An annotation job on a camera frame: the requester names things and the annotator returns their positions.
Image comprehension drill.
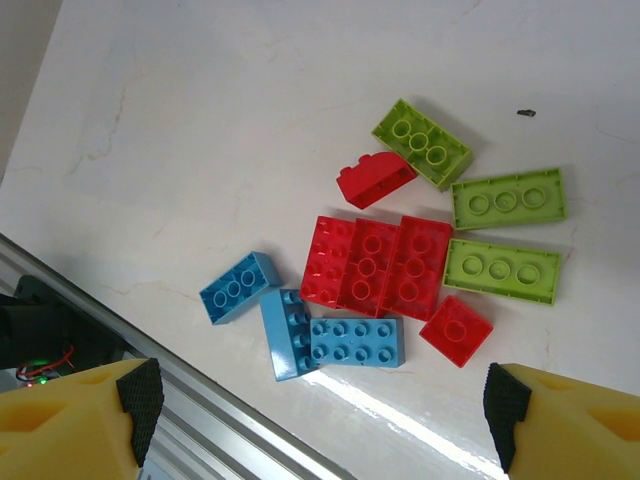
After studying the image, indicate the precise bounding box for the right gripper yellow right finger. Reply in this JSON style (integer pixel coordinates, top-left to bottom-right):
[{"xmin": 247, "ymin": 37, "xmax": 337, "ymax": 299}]
[{"xmin": 482, "ymin": 362, "xmax": 640, "ymax": 480}]

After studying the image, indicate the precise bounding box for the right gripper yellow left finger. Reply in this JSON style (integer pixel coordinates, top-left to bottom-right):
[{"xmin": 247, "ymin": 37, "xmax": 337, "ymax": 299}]
[{"xmin": 0, "ymin": 357, "xmax": 165, "ymax": 480}]

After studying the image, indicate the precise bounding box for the red two-by-two lego brick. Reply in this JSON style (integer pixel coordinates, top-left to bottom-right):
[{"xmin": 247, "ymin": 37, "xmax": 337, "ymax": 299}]
[{"xmin": 418, "ymin": 294, "xmax": 495, "ymax": 370}]

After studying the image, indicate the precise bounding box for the green two-by-four lego brick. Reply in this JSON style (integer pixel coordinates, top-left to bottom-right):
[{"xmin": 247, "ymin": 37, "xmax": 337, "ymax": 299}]
[
  {"xmin": 450, "ymin": 167, "xmax": 570, "ymax": 232},
  {"xmin": 442, "ymin": 238, "xmax": 563, "ymax": 306},
  {"xmin": 370, "ymin": 97, "xmax": 475, "ymax": 192}
]

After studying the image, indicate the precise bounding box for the blue two-by-four lego brick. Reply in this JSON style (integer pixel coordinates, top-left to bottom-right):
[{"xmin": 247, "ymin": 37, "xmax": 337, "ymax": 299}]
[
  {"xmin": 258, "ymin": 288, "xmax": 321, "ymax": 383},
  {"xmin": 308, "ymin": 317, "xmax": 406, "ymax": 371},
  {"xmin": 198, "ymin": 250, "xmax": 283, "ymax": 328}
]

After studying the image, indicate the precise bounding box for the red two-by-four lego brick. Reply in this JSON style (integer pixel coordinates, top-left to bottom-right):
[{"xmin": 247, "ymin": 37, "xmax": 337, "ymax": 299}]
[
  {"xmin": 299, "ymin": 215, "xmax": 359, "ymax": 307},
  {"xmin": 335, "ymin": 217, "xmax": 401, "ymax": 319},
  {"xmin": 379, "ymin": 215, "xmax": 455, "ymax": 322}
]

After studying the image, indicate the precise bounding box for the red curved lego brick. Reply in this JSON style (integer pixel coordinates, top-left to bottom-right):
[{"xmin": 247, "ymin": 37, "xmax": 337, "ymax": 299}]
[{"xmin": 335, "ymin": 151, "xmax": 419, "ymax": 210}]

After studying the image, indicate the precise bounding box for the black electronics box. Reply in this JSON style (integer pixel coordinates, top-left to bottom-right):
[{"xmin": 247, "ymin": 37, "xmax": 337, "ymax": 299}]
[{"xmin": 0, "ymin": 274, "xmax": 126, "ymax": 386}]

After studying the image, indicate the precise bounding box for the thin red wire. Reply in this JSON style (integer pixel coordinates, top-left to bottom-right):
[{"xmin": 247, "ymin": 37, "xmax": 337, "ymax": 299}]
[{"xmin": 17, "ymin": 344, "xmax": 76, "ymax": 375}]

